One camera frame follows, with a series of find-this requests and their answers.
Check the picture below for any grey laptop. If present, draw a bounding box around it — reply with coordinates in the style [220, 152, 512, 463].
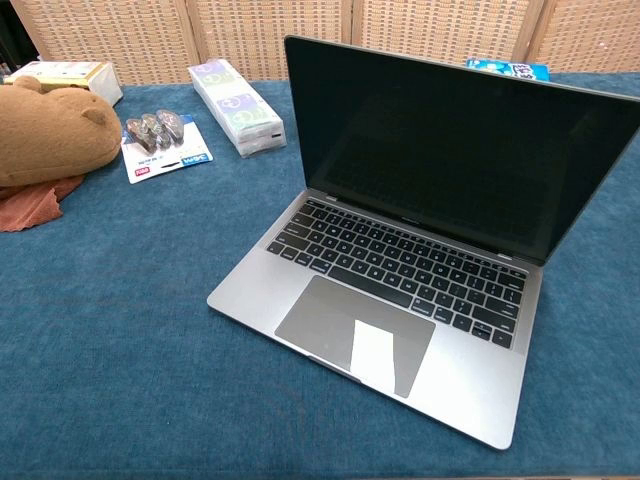
[206, 34, 640, 451]

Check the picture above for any long smiley print pack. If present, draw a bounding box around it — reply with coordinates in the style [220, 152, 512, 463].
[187, 58, 288, 159]

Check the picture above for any correction tape blister pack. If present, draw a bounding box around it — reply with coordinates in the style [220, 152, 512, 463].
[121, 108, 214, 185]

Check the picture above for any blue tablecloth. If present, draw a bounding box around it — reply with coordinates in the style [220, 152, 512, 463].
[0, 72, 640, 480]

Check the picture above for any wicker folding screen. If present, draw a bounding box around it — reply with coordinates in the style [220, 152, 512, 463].
[9, 0, 640, 87]

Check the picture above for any blue cookie box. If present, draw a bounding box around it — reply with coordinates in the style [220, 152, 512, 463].
[465, 57, 551, 83]

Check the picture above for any gold and white box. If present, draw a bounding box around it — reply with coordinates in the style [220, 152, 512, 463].
[3, 60, 124, 108]

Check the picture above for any rust orange cloth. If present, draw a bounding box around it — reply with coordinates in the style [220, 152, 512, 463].
[0, 174, 86, 233]

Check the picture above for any brown plush capybara toy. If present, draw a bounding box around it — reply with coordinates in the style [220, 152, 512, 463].
[0, 75, 123, 188]

